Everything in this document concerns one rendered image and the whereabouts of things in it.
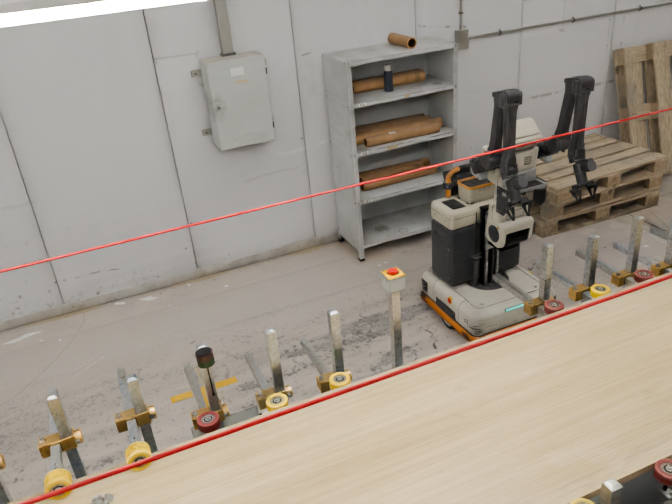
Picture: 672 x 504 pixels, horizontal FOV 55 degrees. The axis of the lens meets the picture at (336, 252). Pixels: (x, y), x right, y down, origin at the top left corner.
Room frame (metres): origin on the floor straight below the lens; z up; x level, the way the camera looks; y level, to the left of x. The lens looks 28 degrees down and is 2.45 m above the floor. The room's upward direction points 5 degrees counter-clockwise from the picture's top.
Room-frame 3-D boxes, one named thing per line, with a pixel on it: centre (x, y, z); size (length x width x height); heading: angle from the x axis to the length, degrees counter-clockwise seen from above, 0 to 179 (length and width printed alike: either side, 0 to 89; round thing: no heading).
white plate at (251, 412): (1.88, 0.48, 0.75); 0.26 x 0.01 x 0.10; 111
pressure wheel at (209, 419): (1.76, 0.51, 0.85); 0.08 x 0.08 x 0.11
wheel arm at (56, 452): (1.71, 1.03, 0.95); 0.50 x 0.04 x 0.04; 21
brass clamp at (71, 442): (1.67, 0.99, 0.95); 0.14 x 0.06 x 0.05; 111
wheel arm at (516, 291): (2.45, -0.83, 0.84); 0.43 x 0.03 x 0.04; 21
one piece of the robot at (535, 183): (3.28, -1.06, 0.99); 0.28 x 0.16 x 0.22; 111
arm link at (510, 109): (3.05, -0.91, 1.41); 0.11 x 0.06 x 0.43; 111
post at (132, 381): (1.76, 0.74, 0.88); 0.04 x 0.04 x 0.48; 21
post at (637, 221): (2.56, -1.37, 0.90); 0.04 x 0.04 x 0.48; 21
